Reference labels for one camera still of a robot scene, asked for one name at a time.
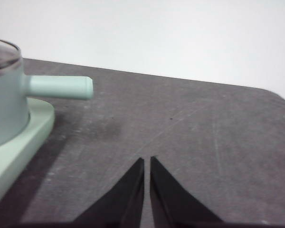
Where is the mint green breakfast maker base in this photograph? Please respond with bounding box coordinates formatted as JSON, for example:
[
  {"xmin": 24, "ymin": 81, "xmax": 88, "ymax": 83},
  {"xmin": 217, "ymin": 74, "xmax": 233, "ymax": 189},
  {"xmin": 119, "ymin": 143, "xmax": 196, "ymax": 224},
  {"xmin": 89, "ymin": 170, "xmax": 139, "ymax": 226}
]
[{"xmin": 0, "ymin": 98, "xmax": 56, "ymax": 209}]

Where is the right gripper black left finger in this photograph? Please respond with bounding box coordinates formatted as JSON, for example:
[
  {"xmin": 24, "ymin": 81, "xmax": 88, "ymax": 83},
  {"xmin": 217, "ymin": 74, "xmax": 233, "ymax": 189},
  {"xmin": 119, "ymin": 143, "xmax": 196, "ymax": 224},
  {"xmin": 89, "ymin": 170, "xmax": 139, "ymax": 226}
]
[{"xmin": 72, "ymin": 157, "xmax": 145, "ymax": 225}]

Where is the mint green pot with handle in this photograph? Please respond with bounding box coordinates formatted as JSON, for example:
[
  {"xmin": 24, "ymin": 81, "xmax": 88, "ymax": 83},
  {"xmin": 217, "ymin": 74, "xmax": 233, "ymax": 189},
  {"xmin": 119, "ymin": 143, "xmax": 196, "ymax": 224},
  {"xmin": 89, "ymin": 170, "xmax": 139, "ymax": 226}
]
[{"xmin": 0, "ymin": 56, "xmax": 94, "ymax": 149}]

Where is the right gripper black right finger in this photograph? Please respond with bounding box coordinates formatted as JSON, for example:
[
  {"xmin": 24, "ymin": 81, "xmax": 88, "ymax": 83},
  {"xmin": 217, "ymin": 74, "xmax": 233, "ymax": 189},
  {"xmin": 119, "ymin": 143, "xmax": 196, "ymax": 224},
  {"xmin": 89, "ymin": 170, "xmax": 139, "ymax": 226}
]
[{"xmin": 150, "ymin": 156, "xmax": 223, "ymax": 225}]

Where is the glass lid with green knob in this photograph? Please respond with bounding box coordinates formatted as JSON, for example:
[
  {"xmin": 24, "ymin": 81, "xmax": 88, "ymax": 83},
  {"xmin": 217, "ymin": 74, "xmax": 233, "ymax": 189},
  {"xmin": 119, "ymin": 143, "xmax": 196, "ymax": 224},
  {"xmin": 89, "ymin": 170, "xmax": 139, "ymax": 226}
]
[{"xmin": 0, "ymin": 38, "xmax": 22, "ymax": 72}]

